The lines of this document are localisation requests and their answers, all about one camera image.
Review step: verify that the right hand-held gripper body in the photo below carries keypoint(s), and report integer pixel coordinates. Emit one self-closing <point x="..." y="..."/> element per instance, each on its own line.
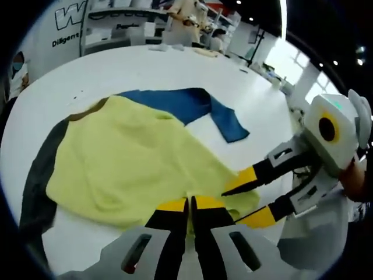
<point x="346" y="131"/>

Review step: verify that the grey metal shelving rack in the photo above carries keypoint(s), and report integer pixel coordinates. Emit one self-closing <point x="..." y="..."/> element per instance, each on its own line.
<point x="84" y="35"/>

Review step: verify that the person's right hand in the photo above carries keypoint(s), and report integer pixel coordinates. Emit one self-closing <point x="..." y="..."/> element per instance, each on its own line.
<point x="355" y="183"/>

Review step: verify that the row of round ceiling downlights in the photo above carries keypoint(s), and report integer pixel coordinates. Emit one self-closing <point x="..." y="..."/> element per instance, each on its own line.
<point x="335" y="62"/>

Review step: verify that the black tripod stand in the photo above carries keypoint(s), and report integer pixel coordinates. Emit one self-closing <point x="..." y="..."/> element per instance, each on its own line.
<point x="256" y="43"/>

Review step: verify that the small dark table item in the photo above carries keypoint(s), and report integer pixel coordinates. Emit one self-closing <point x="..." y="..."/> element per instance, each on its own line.
<point x="243" y="70"/>

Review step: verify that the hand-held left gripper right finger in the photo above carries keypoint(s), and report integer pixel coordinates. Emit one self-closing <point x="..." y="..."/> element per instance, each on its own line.
<point x="209" y="227"/>

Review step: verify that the yellow blue grey garment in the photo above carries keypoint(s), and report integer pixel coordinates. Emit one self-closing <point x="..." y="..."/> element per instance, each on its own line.
<point x="122" y="157"/>

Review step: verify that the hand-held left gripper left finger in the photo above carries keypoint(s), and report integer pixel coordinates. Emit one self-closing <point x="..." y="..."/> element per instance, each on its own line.
<point x="172" y="227"/>

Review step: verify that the white folded cloth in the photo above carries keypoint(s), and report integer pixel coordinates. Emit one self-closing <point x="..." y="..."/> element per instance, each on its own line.
<point x="157" y="47"/>
<point x="177" y="47"/>

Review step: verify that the beige cloth pile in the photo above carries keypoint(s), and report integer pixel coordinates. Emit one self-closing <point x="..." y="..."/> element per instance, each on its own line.
<point x="207" y="52"/>

